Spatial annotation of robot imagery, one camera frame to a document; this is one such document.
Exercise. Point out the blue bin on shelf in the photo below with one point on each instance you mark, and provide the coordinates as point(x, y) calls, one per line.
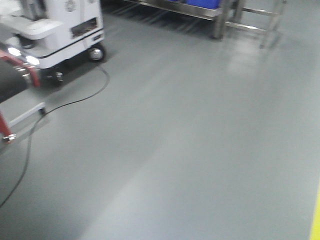
point(207, 4)

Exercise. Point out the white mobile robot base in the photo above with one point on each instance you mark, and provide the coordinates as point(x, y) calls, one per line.
point(45, 33)

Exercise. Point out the red conveyor frame end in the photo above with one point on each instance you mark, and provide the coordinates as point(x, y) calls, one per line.
point(16, 76)

